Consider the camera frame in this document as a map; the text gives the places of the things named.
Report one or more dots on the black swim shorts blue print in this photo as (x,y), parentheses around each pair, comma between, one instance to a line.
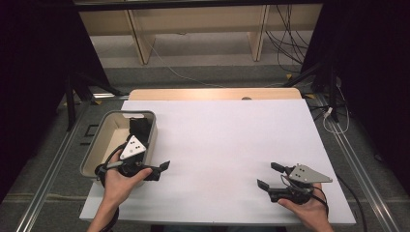
(140,127)

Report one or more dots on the yellow floor tape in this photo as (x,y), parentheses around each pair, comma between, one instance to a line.
(288,76)
(310,95)
(97,102)

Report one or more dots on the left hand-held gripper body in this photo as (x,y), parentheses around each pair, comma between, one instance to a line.
(132,148)

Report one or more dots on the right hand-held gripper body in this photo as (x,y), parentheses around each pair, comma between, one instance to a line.
(306,175)

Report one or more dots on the wooden shelf unit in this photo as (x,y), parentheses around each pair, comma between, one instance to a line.
(199,19)

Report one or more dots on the short aluminium cross rail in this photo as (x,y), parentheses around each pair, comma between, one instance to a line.
(109,95)

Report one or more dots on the black tripod stand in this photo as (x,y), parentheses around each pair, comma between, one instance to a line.
(330,93)
(69,103)

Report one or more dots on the person's left hand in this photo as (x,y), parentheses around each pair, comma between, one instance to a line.
(117,187)

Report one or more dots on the grey gripper plug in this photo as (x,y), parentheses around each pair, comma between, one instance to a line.
(113,165)

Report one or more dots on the beige storage bin grey rim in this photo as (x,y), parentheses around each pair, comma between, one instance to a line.
(106,141)

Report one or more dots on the aluminium floor rail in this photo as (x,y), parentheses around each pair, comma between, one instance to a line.
(361,169)
(45,183)

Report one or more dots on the person's right hand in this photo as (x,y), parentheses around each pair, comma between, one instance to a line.
(311,211)

